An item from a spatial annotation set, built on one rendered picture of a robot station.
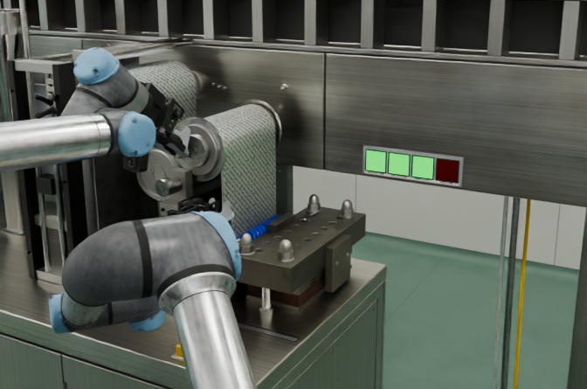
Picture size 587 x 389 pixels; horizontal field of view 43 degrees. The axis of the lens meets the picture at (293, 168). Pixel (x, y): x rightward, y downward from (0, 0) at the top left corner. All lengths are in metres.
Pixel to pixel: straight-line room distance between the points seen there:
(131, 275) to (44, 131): 0.28
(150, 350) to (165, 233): 0.52
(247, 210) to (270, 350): 0.39
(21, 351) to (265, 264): 0.62
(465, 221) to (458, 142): 2.62
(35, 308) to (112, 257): 0.75
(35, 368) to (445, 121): 1.10
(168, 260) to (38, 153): 0.28
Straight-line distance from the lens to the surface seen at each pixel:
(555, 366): 3.45
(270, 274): 1.63
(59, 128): 1.24
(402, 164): 1.81
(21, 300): 1.87
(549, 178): 1.73
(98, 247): 1.10
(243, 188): 1.75
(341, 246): 1.77
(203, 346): 1.04
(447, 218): 4.39
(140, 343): 1.61
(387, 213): 4.51
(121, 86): 1.45
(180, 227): 1.11
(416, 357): 3.38
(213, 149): 1.65
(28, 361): 1.89
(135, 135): 1.29
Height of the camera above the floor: 1.66
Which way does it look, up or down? 16 degrees down
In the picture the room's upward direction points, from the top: straight up
